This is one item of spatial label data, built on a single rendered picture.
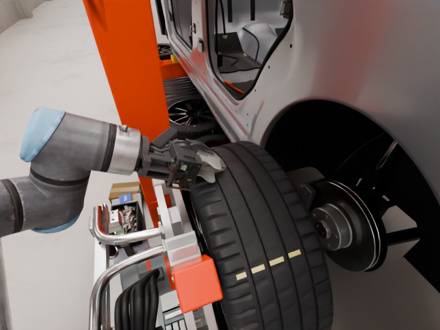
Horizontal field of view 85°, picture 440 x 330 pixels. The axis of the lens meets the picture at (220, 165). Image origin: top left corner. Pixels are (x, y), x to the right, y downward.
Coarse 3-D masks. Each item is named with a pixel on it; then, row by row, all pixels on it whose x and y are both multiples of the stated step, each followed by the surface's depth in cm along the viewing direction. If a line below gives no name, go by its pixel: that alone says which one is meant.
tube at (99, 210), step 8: (96, 208) 70; (104, 208) 73; (96, 216) 68; (160, 216) 61; (96, 224) 66; (160, 224) 66; (96, 232) 64; (104, 232) 65; (136, 232) 64; (144, 232) 64; (152, 232) 64; (160, 232) 64; (104, 240) 63; (112, 240) 63; (120, 240) 63; (128, 240) 63; (136, 240) 64
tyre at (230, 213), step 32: (224, 160) 62; (256, 160) 62; (192, 192) 57; (224, 192) 53; (256, 192) 54; (288, 192) 55; (224, 224) 49; (256, 224) 50; (288, 224) 51; (224, 256) 46; (256, 256) 48; (288, 256) 49; (320, 256) 50; (224, 288) 46; (256, 288) 46; (288, 288) 48; (320, 288) 50; (256, 320) 46; (288, 320) 48; (320, 320) 51
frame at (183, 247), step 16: (160, 192) 61; (176, 192) 61; (160, 208) 57; (176, 240) 51; (192, 240) 51; (176, 256) 49; (192, 256) 50; (208, 304) 50; (192, 320) 49; (208, 320) 49
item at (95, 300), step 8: (152, 248) 61; (160, 248) 61; (136, 256) 59; (144, 256) 60; (152, 256) 60; (120, 264) 58; (128, 264) 58; (136, 264) 59; (104, 272) 56; (112, 272) 57; (104, 280) 55; (96, 288) 54; (104, 288) 55; (96, 296) 52; (96, 304) 51; (96, 312) 50; (88, 320) 49; (96, 320) 49; (88, 328) 48; (96, 328) 48; (104, 328) 50
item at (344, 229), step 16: (320, 192) 88; (336, 192) 80; (352, 192) 76; (320, 208) 84; (336, 208) 82; (352, 208) 75; (368, 208) 72; (336, 224) 77; (352, 224) 76; (368, 224) 71; (320, 240) 87; (336, 240) 79; (352, 240) 78; (368, 240) 72; (336, 256) 88; (352, 256) 80; (368, 256) 73
